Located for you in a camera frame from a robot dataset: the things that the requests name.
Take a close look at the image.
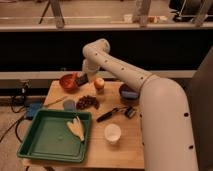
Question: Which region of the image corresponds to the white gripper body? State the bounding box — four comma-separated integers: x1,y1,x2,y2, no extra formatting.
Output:
82,59,100,80

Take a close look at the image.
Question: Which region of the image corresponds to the dark eraser block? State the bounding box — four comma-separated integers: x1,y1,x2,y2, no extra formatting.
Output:
76,74,89,86

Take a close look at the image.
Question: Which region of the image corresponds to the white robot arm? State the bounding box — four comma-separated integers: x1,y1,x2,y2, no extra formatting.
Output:
83,39,199,171

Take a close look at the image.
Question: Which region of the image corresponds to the red bowl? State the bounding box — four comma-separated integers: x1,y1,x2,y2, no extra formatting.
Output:
59,73,78,91

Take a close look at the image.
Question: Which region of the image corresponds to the dark blue bowl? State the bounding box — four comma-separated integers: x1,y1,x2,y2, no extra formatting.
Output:
119,84,139,100

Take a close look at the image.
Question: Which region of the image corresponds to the orange apple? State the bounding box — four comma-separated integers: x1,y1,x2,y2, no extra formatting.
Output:
94,78,105,90

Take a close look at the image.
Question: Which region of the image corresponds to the bunch of dark grapes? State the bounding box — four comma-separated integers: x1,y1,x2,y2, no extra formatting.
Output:
76,95,100,110

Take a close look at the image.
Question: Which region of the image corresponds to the wooden stick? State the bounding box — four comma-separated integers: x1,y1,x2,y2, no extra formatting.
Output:
43,96,67,108

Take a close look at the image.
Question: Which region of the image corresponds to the black binder clip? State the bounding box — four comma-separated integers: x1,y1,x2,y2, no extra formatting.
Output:
124,107,136,119

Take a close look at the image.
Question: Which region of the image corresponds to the blue box on floor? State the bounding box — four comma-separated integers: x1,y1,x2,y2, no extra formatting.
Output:
26,102,43,120

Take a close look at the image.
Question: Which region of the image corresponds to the white plastic cup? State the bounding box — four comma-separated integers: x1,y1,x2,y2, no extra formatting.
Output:
104,124,121,144

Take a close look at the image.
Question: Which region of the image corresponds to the green plastic tray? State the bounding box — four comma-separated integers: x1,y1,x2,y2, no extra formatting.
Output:
17,109,92,163

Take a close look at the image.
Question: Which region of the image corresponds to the black cable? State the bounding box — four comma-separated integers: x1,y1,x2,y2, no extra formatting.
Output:
0,83,32,144

